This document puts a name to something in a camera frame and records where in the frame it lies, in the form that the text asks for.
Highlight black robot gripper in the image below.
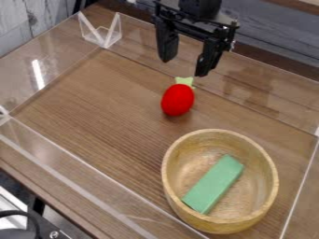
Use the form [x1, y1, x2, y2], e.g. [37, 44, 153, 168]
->
[153, 0, 239, 77]

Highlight red plush radish toy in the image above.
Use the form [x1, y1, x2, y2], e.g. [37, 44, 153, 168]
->
[160, 77, 194, 117]

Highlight oval wooden bowl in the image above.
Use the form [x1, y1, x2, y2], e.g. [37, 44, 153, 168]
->
[160, 129, 279, 234]

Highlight green rectangular block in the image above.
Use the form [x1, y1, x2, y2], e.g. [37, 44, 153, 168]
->
[181, 155, 244, 215]

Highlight clear acrylic corner bracket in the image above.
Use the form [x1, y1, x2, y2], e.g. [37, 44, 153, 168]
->
[77, 12, 121, 49]

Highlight clear acrylic enclosure walls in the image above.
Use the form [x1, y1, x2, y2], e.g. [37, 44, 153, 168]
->
[0, 7, 319, 239]

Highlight black metal table frame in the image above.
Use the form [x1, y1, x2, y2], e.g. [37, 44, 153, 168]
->
[26, 195, 72, 239]

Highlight black cable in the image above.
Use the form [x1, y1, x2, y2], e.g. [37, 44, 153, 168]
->
[0, 209, 42, 239]

